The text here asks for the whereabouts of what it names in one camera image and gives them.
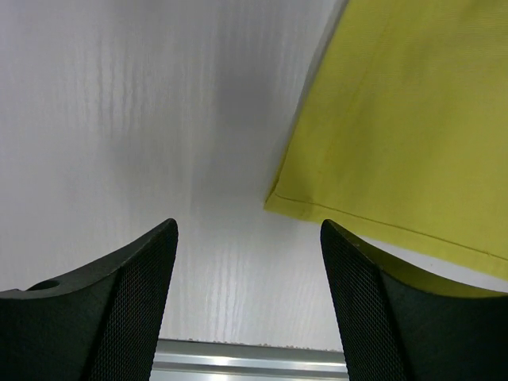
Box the yellow-green trousers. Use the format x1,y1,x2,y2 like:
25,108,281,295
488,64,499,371
265,1,507,279

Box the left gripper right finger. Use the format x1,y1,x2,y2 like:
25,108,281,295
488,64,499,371
320,220,507,380

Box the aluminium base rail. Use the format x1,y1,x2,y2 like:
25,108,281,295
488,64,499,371
150,340,349,381

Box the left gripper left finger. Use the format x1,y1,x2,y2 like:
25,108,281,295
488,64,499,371
1,219,179,380

